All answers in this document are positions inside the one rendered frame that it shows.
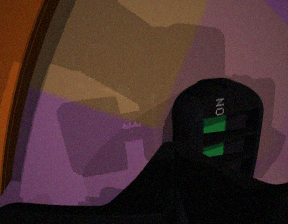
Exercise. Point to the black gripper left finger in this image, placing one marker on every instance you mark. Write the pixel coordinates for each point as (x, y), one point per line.
(149, 199)

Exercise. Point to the dark grey switch controller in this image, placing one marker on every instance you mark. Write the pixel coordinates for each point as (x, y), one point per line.
(222, 119)

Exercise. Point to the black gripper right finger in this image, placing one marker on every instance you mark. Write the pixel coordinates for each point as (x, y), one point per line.
(215, 194)

